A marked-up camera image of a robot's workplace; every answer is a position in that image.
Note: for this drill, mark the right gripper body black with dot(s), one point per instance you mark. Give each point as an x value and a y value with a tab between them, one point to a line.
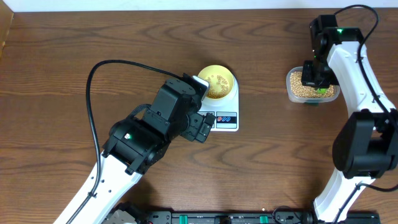
316	73

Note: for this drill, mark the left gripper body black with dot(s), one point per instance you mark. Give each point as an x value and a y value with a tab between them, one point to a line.
191	130

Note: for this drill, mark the green plastic measuring scoop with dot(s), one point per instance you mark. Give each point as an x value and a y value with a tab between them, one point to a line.
322	90

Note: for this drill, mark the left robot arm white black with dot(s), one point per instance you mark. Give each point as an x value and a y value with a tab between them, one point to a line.
138	142

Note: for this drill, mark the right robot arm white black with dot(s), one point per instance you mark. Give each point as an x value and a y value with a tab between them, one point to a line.
366	147

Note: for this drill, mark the white digital kitchen scale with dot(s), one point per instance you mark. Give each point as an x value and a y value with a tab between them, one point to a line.
226	110

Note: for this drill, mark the yellow plastic bowl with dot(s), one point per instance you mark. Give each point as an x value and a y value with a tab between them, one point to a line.
220	79

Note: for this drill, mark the clear container of soybeans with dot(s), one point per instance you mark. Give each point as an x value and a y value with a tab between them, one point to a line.
298	93

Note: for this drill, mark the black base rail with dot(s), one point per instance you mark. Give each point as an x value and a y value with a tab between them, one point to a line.
129	213

